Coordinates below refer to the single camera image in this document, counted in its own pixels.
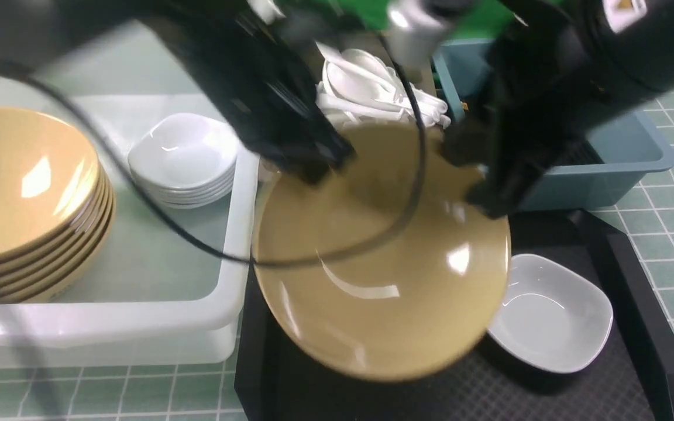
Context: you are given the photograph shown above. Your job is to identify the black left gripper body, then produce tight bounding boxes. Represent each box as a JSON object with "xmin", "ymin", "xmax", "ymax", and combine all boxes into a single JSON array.
[{"xmin": 156, "ymin": 1, "xmax": 356, "ymax": 185}]

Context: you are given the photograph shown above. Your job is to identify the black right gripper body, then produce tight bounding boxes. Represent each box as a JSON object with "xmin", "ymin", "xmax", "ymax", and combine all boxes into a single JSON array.
[{"xmin": 442, "ymin": 23, "xmax": 607, "ymax": 219}]

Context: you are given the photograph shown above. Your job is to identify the white sauce dish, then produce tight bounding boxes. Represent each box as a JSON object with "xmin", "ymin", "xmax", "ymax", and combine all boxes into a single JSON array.
[{"xmin": 487, "ymin": 254, "xmax": 614, "ymax": 375}]

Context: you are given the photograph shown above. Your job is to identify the yellow noodle bowl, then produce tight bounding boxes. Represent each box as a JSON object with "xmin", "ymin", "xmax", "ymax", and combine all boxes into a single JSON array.
[{"xmin": 252, "ymin": 123, "xmax": 511, "ymax": 381}]

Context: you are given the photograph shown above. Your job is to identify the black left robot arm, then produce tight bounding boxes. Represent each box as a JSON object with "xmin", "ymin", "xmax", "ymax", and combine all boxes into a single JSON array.
[{"xmin": 0, "ymin": 1, "xmax": 360, "ymax": 185}]

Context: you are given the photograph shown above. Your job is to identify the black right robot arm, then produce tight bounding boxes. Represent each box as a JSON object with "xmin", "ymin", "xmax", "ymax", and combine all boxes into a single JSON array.
[{"xmin": 439, "ymin": 1, "xmax": 674, "ymax": 219}]

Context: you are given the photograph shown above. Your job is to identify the blue plastic chopstick bin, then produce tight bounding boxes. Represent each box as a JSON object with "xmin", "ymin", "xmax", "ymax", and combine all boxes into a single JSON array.
[{"xmin": 433, "ymin": 39, "xmax": 674, "ymax": 211}]

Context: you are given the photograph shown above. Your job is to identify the pile of white spoons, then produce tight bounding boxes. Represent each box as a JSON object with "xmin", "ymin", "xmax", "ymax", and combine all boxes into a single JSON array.
[{"xmin": 314, "ymin": 42, "xmax": 452, "ymax": 130}]

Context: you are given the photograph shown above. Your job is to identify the green backdrop cloth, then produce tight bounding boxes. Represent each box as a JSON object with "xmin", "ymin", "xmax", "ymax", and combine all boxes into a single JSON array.
[{"xmin": 273, "ymin": 0, "xmax": 548, "ymax": 42}]

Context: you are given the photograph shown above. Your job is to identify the stack of white dishes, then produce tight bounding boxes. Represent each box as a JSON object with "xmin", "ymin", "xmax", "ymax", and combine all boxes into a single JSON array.
[{"xmin": 128, "ymin": 113, "xmax": 243, "ymax": 209}]

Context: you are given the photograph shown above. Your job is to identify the brown plastic spoon bin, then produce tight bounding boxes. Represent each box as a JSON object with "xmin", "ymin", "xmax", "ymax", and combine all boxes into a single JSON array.
[{"xmin": 314, "ymin": 31, "xmax": 451, "ymax": 131}]

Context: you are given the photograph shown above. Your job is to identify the large white plastic tub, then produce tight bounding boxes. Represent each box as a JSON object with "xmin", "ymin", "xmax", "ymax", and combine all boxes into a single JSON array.
[{"xmin": 14, "ymin": 24, "xmax": 248, "ymax": 367}]

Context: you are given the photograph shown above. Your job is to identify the stack of yellow bowls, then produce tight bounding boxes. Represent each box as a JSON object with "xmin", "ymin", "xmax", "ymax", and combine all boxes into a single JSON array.
[{"xmin": 0, "ymin": 108, "xmax": 116, "ymax": 303}]

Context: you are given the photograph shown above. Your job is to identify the black serving tray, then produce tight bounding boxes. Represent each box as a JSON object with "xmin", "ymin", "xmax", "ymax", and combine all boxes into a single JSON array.
[{"xmin": 233, "ymin": 209, "xmax": 674, "ymax": 420}]

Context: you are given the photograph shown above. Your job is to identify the black left camera cable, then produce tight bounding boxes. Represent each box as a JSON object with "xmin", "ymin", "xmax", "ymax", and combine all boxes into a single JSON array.
[{"xmin": 15, "ymin": 35, "xmax": 428, "ymax": 271}]

